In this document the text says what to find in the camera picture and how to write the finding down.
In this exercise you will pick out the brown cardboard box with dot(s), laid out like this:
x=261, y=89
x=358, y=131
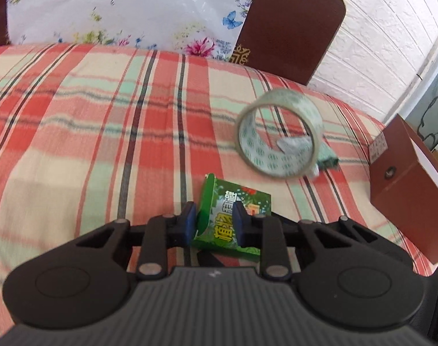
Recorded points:
x=410, y=194

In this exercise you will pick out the clear packing tape roll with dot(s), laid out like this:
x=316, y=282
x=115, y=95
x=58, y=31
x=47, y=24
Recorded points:
x=253, y=146

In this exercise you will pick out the brown chair backrest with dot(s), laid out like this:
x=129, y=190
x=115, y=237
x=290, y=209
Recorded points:
x=291, y=25

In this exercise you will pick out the plaid red blanket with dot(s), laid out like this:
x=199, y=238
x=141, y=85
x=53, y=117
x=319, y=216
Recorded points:
x=78, y=133

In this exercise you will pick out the white window frame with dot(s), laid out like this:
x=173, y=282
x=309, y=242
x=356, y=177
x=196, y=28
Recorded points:
x=419, y=61

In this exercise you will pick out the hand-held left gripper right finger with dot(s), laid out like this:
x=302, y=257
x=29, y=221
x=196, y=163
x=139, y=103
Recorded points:
x=239, y=223

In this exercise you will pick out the floral white plastic bag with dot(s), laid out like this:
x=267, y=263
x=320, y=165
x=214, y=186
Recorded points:
x=132, y=10

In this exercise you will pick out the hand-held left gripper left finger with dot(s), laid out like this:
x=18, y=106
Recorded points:
x=188, y=223

